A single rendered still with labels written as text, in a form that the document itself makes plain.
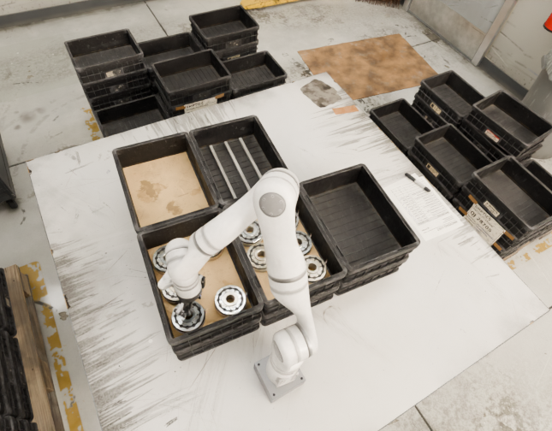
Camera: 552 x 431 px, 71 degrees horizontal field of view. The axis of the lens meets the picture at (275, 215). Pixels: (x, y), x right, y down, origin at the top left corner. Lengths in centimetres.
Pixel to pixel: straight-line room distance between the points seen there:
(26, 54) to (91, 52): 115
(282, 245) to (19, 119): 279
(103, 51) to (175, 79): 55
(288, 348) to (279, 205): 39
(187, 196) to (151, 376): 65
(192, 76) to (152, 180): 116
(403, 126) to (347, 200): 136
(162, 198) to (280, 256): 81
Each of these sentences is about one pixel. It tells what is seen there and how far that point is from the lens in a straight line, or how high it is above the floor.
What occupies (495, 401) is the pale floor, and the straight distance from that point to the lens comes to 245.
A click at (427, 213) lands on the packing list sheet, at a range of 184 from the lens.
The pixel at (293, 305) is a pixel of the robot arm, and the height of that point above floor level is 121.
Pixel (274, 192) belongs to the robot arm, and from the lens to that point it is 76.
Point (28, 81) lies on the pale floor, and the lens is 370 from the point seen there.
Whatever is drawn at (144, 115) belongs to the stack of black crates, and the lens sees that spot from 273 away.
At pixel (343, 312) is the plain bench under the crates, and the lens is 149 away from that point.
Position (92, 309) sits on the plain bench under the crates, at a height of 70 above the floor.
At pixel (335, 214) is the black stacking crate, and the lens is 153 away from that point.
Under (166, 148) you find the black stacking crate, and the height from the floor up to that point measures 88.
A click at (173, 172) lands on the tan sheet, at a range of 163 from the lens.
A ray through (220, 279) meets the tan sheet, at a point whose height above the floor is 83.
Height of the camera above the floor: 206
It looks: 56 degrees down
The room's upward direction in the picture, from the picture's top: 8 degrees clockwise
